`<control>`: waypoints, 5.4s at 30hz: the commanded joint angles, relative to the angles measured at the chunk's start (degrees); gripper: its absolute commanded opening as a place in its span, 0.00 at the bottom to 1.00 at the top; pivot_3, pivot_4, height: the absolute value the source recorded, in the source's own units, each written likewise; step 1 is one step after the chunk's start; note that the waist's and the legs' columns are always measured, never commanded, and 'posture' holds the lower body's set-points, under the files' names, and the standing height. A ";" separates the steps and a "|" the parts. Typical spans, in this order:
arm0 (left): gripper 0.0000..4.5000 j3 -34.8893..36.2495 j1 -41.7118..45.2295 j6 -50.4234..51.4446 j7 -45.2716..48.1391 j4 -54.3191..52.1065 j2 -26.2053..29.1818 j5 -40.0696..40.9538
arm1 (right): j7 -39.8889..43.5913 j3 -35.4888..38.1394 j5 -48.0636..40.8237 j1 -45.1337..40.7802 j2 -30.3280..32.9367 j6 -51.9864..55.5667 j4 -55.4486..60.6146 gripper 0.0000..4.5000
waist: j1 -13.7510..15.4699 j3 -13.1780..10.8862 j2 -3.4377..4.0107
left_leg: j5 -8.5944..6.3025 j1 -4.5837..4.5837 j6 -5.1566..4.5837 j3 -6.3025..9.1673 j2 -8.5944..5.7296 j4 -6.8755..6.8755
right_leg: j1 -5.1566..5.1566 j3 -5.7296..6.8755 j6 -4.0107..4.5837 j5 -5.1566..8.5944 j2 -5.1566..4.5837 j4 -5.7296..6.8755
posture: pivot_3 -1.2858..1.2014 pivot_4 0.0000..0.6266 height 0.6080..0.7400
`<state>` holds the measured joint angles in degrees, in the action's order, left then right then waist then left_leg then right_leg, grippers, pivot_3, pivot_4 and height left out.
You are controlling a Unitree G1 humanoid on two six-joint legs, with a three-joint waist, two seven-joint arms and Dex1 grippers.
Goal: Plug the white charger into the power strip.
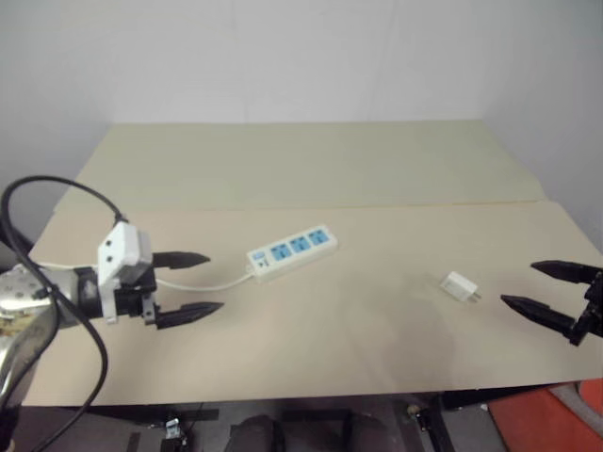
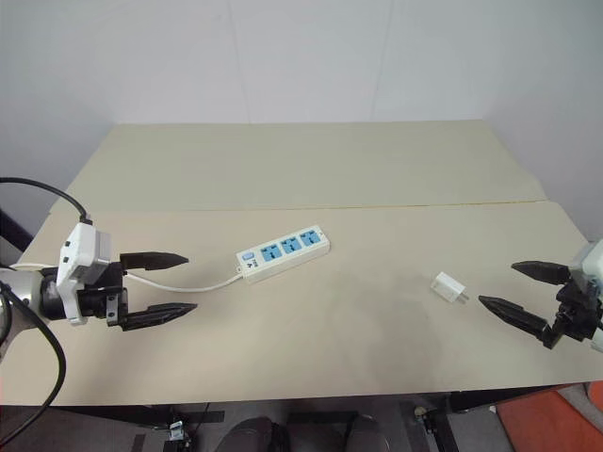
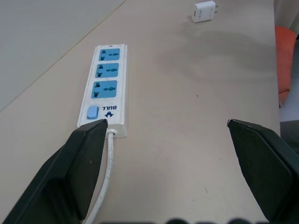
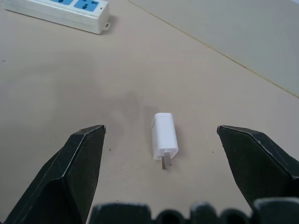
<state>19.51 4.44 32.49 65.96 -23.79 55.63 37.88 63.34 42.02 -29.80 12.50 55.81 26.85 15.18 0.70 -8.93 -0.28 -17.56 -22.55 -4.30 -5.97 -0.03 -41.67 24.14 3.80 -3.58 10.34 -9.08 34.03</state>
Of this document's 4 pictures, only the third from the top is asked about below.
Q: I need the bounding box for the white USB charger plug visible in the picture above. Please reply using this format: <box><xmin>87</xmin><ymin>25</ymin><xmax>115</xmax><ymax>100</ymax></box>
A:
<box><xmin>191</xmin><ymin>0</ymin><xmax>221</xmax><ymax>24</ymax></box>

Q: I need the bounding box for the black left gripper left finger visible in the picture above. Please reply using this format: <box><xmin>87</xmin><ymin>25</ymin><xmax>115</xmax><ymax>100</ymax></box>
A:
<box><xmin>0</xmin><ymin>119</ymin><xmax>108</xmax><ymax>224</ymax></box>

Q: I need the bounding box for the white blue-socket power strip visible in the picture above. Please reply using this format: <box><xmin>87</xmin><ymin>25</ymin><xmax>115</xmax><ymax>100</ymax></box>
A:
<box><xmin>77</xmin><ymin>44</ymin><xmax>129</xmax><ymax>138</ymax></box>

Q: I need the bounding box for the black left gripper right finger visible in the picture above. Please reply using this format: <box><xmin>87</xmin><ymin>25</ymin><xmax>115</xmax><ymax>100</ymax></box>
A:
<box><xmin>227</xmin><ymin>119</ymin><xmax>299</xmax><ymax>224</ymax></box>

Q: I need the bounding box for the white power strip cable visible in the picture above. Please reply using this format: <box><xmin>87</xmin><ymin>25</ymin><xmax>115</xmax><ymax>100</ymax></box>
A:
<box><xmin>84</xmin><ymin>130</ymin><xmax>117</xmax><ymax>224</ymax></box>

